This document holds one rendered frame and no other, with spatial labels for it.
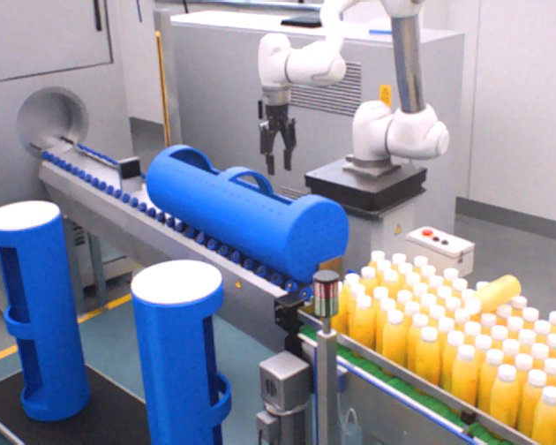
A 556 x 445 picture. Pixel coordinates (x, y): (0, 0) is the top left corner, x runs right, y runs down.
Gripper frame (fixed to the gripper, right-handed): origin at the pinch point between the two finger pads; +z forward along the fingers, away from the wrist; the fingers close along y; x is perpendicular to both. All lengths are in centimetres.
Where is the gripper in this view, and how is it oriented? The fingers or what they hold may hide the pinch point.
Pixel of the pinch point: (279, 163)
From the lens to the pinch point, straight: 240.8
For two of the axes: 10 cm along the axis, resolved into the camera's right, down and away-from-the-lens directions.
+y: -7.8, 2.6, -5.7
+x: 6.3, 2.6, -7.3
